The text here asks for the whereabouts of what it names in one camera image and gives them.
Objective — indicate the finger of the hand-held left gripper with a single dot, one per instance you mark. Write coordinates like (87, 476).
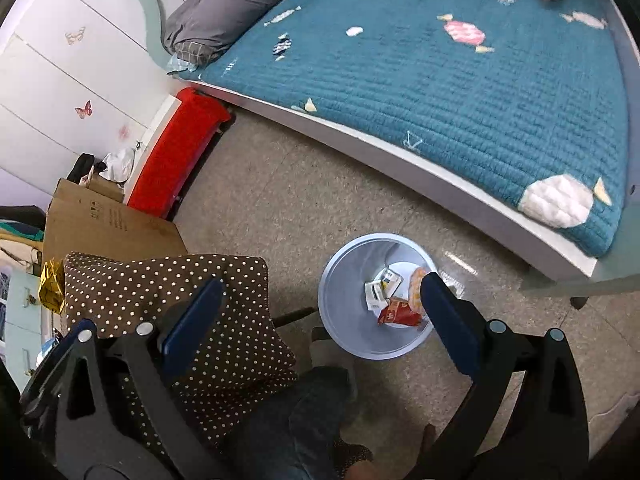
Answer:
(52, 357)

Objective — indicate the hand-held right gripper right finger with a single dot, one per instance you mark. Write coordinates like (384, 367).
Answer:
(450, 330)

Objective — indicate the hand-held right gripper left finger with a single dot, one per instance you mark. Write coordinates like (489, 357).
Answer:
(192, 330)

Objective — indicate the light blue plastic bin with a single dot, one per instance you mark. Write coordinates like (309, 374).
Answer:
(345, 310)

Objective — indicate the clear plastic wrapper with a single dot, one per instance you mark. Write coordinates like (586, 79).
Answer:
(452, 282)

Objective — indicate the orange snack packet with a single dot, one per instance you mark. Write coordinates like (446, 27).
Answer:
(416, 290)

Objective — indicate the red snack packet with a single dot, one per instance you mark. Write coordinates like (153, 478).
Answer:
(397, 312)

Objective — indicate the mint and beige cabinet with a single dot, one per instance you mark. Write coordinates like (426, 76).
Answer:
(20, 310)

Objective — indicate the brown polka-dot tablecloth table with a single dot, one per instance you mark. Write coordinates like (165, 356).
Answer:
(150, 285)

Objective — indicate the gold crinkled wrapper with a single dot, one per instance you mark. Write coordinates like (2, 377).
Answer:
(50, 290)

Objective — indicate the white and yellow packet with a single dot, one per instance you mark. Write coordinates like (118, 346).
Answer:
(391, 277)

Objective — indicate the large cardboard box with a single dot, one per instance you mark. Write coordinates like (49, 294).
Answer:
(115, 230)

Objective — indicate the row of hanging clothes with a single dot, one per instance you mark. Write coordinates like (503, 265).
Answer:
(20, 235)

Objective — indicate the person's leg in jeans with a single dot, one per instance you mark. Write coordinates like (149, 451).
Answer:
(300, 420)

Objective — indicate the small cardboard box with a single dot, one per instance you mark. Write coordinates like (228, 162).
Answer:
(107, 190)

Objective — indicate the red storage bench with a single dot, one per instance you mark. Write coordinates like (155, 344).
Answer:
(175, 160)

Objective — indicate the white plastic bag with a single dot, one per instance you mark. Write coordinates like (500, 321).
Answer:
(117, 165)

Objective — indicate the black cloth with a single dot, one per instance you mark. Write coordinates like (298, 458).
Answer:
(80, 167)

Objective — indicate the pale pink butterfly sticker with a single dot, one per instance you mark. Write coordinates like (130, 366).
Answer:
(123, 133)

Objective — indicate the red butterfly sticker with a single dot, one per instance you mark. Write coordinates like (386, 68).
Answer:
(84, 110)

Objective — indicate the white panelled wardrobe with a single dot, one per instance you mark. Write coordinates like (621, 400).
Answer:
(50, 85)

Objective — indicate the orange butterfly sticker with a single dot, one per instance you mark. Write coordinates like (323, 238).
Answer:
(75, 36)

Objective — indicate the grey pillow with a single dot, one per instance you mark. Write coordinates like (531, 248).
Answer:
(235, 5)

